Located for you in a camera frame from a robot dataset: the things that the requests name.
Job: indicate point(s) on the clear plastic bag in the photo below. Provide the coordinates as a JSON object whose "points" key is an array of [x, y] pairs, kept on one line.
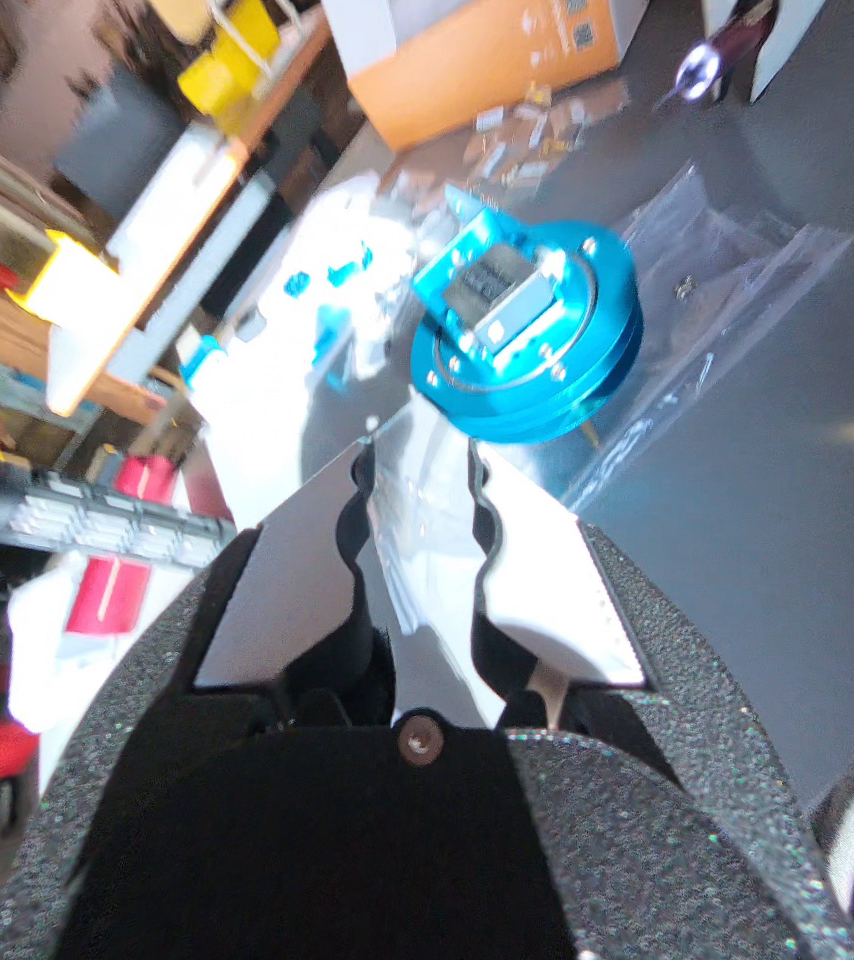
{"points": [[711, 247]]}

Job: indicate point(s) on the magenta electric screwdriver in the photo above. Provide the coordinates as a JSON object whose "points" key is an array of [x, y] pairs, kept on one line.
{"points": [[726, 52]]}

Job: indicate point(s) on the blue perforated servo bracket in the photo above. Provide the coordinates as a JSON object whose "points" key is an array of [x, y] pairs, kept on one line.
{"points": [[296, 285]]}

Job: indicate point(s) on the blue rounded servo bracket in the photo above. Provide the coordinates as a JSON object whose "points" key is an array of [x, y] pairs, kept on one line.
{"points": [[202, 364]]}

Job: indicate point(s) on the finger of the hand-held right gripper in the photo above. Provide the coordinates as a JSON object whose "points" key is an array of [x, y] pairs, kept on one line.
{"points": [[717, 15], [786, 45]]}

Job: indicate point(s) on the yellow container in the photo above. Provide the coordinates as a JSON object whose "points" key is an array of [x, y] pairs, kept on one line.
{"points": [[239, 60]]}

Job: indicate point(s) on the blue shallow U bracket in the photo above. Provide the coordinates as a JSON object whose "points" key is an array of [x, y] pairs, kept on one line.
{"points": [[333, 345]]}

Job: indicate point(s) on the small silver screw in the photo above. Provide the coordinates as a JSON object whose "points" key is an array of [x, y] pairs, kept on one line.
{"points": [[685, 287]]}

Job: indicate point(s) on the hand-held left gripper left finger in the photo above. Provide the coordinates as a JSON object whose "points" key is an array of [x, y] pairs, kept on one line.
{"points": [[277, 600]]}

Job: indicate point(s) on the orange and white cardboard box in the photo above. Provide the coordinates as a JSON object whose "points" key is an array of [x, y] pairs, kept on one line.
{"points": [[472, 60]]}

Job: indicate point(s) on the pile of small screw bags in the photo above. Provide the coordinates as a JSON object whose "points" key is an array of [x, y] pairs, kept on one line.
{"points": [[524, 142]]}

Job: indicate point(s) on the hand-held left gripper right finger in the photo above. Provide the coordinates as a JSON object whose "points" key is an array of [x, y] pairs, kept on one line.
{"points": [[562, 585]]}

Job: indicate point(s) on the blue toy robot arm base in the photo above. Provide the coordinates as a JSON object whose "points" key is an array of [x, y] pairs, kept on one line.
{"points": [[517, 300]]}

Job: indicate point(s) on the red cylindrical case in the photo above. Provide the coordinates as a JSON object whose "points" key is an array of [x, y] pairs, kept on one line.
{"points": [[108, 600]]}

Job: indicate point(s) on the grey screwdriver bit holder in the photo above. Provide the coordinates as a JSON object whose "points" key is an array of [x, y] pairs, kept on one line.
{"points": [[97, 517]]}

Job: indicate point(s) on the blue long U bracket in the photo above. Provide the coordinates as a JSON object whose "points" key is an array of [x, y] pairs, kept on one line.
{"points": [[348, 268]]}

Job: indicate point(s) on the silver servo motor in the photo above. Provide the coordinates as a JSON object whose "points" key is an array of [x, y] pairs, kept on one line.
{"points": [[251, 326]]}

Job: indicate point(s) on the grey office chair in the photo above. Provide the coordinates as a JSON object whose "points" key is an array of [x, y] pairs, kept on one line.
{"points": [[119, 142]]}

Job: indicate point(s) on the white foam sheet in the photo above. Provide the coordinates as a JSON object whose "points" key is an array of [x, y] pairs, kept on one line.
{"points": [[269, 360]]}

